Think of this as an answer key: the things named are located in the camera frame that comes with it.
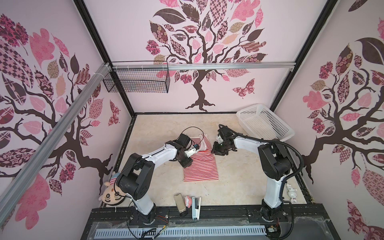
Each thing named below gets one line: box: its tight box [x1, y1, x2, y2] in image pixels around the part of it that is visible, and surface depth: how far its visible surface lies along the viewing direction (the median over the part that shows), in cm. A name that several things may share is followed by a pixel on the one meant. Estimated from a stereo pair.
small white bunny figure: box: [286, 183, 298, 203], surface depth 81 cm
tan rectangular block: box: [173, 193, 187, 214], surface depth 76 cm
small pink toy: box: [184, 195, 192, 208], surface depth 76 cm
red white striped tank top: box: [183, 133, 219, 182], surface depth 92 cm
